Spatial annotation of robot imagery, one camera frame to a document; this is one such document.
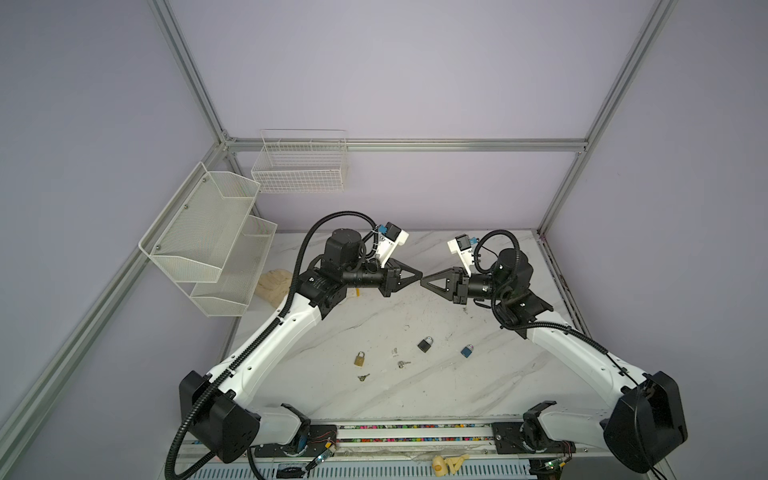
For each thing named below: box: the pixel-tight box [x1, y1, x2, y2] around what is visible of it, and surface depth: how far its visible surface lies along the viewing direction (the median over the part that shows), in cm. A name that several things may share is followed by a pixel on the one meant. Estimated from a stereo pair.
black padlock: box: [417, 336, 434, 353], surface depth 92 cm
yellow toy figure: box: [432, 454, 470, 477], surface depth 70 cm
